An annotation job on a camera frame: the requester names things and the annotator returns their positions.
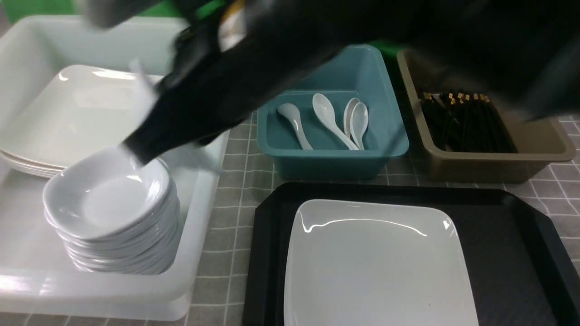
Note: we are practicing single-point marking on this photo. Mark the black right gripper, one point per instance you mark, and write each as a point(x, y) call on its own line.
point(229, 64)

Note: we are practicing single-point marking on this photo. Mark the white spoon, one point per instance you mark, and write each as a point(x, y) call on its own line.
point(326, 115)
point(292, 114)
point(347, 115)
point(359, 123)

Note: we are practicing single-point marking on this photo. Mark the white square rice plate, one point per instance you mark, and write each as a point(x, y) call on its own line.
point(370, 264)

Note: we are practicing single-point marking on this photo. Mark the small white bowl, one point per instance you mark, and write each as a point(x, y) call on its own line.
point(164, 128)

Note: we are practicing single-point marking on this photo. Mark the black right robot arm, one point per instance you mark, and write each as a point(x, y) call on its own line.
point(525, 52)

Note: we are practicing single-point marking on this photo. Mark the top white square plate stack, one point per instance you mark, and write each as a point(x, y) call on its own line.
point(82, 110)

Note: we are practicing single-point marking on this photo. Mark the teal plastic bin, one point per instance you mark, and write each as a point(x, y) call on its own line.
point(359, 71)

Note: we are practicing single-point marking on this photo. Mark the top white bowl stack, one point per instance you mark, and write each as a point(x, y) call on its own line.
point(105, 193)

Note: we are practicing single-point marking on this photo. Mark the lower white bowls stack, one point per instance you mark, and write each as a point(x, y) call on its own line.
point(142, 249)

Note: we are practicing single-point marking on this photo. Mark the lower white plates stack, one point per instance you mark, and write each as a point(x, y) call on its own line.
point(30, 167)

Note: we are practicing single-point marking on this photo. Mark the green cloth backdrop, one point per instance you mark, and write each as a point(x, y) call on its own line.
point(18, 9)

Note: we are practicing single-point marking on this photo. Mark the bundle of black chopsticks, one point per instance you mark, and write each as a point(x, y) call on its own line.
point(467, 122)

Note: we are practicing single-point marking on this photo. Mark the grey checked tablecloth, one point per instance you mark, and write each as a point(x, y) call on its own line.
point(218, 292)

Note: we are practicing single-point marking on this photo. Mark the large white plastic bin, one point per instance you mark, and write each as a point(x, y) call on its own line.
point(39, 283)

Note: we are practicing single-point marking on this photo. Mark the brown plastic bin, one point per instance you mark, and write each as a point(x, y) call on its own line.
point(538, 144)

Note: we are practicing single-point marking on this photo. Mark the black serving tray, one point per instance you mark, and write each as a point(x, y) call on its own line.
point(519, 269)

